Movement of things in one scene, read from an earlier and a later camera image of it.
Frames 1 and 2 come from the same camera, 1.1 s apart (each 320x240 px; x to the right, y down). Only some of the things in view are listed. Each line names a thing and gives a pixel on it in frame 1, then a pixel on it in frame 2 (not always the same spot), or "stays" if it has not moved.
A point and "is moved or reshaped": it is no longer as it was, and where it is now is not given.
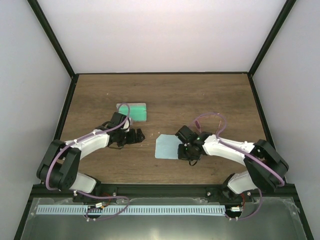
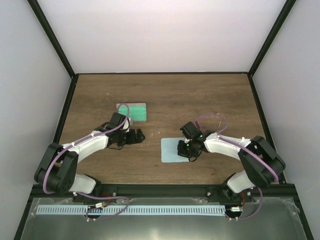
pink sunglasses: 197,124 stays
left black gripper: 132,139 stays
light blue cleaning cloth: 166,146 is moved or reshaped
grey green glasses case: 137,111 stays
